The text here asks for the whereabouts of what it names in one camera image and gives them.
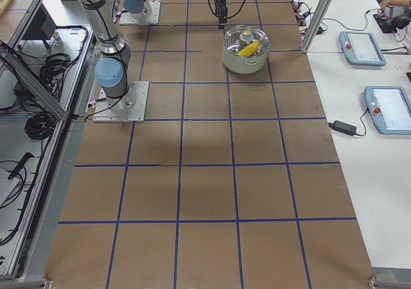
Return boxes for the glass pot lid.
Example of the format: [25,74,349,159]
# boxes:
[223,25,271,58]

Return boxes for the yellow corn cob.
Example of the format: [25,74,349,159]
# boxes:
[237,41,263,57]

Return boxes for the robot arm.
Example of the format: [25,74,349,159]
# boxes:
[122,0,152,19]
[71,0,230,114]

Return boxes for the pale green cooking pot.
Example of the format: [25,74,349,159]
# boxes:
[222,43,269,74]

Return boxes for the far teach pendant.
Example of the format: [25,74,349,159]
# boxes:
[338,31,386,67]

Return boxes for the teach pendant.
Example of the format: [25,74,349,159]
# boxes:
[338,31,386,67]
[364,86,410,135]

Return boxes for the black power adapter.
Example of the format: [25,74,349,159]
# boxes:
[328,120,357,136]

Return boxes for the black monitor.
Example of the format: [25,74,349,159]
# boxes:
[22,4,57,48]

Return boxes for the near teach pendant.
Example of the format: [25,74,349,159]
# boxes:
[364,86,410,135]

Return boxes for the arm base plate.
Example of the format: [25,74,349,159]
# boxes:
[92,81,150,123]
[119,0,161,26]

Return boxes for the aluminium frame post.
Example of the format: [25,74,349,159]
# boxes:
[301,0,332,53]

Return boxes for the coiled black cables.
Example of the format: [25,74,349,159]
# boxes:
[25,112,55,141]

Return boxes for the aluminium frame rail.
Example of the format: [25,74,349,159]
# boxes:
[1,41,68,120]

